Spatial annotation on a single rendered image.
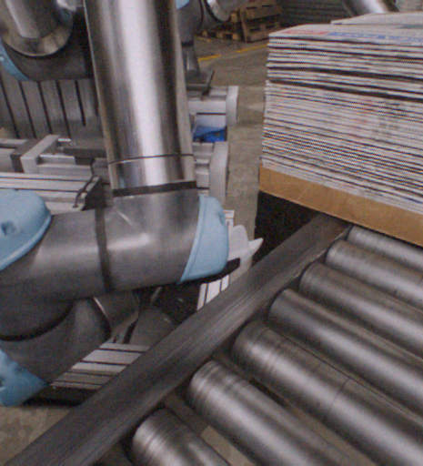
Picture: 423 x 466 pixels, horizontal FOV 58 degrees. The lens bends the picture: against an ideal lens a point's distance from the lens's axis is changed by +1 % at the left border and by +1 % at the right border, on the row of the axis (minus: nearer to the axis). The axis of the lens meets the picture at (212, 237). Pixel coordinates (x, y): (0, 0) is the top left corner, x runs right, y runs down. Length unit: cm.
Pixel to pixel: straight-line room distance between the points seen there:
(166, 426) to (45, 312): 14
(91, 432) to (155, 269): 13
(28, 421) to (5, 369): 98
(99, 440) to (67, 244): 15
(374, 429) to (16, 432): 113
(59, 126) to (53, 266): 76
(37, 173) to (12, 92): 25
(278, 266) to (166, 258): 19
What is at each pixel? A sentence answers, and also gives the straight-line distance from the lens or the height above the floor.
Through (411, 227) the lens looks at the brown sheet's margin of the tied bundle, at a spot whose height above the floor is 83.
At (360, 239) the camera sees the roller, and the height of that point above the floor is 79.
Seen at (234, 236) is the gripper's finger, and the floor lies 81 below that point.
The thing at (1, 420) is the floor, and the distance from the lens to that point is 140.
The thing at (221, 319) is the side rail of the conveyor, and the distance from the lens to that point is 40.
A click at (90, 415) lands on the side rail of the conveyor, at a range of 36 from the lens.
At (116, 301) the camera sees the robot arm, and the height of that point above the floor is 81.
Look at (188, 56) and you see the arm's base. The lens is 126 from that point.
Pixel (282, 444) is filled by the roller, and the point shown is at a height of 80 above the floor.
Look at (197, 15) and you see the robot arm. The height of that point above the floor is 98.
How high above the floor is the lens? 110
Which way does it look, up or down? 35 degrees down
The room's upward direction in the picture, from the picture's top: straight up
